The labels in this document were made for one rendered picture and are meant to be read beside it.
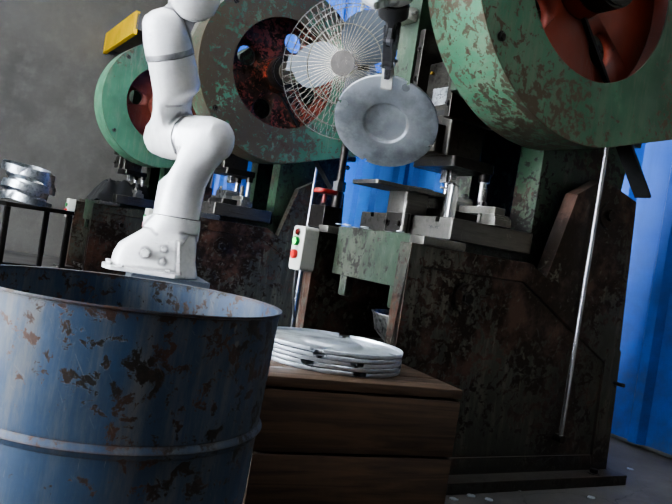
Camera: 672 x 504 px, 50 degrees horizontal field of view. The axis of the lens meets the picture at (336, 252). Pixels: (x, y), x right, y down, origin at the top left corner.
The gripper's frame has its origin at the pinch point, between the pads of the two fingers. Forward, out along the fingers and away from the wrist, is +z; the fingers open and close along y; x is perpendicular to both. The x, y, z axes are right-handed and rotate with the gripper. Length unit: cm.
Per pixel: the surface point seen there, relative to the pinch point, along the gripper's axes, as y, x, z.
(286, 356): -89, 3, 9
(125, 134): 181, 189, 175
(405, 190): -8.7, -9.1, 29.9
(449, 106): 8.9, -17.1, 11.8
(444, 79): 22.0, -14.1, 11.2
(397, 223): -14.9, -8.5, 37.2
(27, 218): 326, 412, 421
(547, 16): 8.5, -37.2, -17.7
